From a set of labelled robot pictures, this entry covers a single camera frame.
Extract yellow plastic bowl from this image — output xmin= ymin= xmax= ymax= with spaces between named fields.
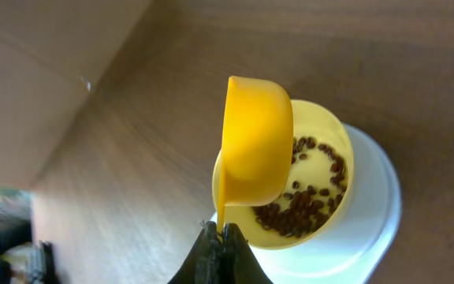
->
xmin=225 ymin=100 xmax=355 ymax=250

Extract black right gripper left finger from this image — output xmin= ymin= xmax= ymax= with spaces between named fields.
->
xmin=169 ymin=221 xmax=221 ymax=284

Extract orange measuring scoop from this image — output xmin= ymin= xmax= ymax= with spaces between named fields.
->
xmin=216 ymin=76 xmax=293 ymax=230

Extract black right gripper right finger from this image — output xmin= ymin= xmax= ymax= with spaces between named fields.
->
xmin=221 ymin=223 xmax=272 ymax=284

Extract white digital kitchen scale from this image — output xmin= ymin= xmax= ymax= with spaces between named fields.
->
xmin=210 ymin=122 xmax=403 ymax=284

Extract red beans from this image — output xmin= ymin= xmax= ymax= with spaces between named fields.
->
xmin=252 ymin=136 xmax=348 ymax=238

